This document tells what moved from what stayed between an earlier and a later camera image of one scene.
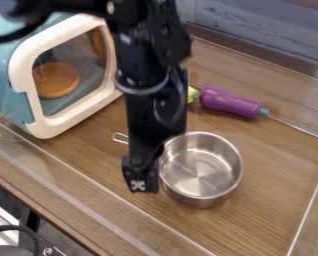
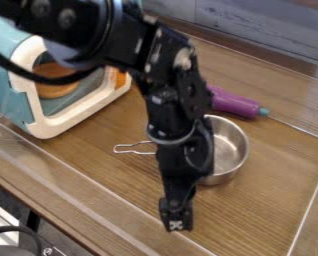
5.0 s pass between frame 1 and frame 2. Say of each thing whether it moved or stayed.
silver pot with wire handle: moved
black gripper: moved
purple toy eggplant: stayed
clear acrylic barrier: stayed
